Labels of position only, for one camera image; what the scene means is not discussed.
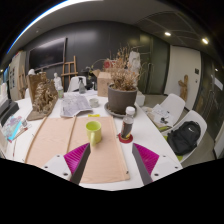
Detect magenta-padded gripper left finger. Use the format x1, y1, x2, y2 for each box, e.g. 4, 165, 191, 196
42, 142, 92, 186

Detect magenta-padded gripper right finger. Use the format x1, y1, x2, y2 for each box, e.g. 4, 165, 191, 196
131, 142, 183, 186

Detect flat round red coaster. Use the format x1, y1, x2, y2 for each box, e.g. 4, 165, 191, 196
117, 132, 134, 145

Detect light wooden board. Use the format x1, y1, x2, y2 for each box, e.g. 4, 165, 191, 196
66, 115, 131, 185
24, 115, 78, 168

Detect yellow-green mug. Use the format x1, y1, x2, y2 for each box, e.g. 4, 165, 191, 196
85, 120, 103, 147

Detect dark drink bottle white cap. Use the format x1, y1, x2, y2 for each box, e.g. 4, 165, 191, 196
119, 105, 137, 140

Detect black backpack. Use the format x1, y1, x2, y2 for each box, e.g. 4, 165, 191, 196
166, 120, 202, 157

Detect loose white papers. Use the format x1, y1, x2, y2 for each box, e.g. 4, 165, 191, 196
145, 103, 175, 130

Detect open printed magazine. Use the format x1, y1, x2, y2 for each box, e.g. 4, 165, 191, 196
59, 92, 94, 119

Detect grey round pot saucer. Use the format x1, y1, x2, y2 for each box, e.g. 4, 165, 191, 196
103, 101, 138, 119

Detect small white cup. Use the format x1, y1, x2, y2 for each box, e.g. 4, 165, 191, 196
88, 97, 101, 109

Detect white rectangular box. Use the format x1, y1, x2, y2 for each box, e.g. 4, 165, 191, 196
134, 90, 147, 108

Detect white chair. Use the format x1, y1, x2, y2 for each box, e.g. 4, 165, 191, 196
67, 75, 88, 93
159, 92, 186, 127
161, 109, 209, 165

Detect grey plant pot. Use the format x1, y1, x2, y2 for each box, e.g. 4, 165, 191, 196
107, 83, 139, 115

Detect small bottle green label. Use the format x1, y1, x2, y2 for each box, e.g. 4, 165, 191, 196
57, 85, 65, 100

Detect colourful book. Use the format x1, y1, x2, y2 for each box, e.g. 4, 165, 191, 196
0, 115, 25, 143

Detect clear spray bottle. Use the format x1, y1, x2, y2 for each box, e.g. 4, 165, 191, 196
77, 76, 87, 95

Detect cardboard box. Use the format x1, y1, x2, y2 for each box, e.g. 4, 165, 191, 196
95, 70, 114, 98

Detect white bust figurine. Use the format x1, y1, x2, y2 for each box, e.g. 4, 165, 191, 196
52, 72, 64, 91

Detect wooden mannequin figure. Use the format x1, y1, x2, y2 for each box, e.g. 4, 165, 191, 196
177, 74, 190, 103

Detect black flat case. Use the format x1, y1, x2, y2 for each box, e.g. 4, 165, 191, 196
0, 98, 20, 128

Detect wooden easel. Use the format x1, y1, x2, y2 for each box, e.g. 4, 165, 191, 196
60, 55, 80, 89

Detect dried brown plant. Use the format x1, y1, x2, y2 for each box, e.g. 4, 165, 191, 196
105, 45, 142, 92

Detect black wall screen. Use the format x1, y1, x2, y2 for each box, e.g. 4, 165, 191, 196
27, 36, 68, 72

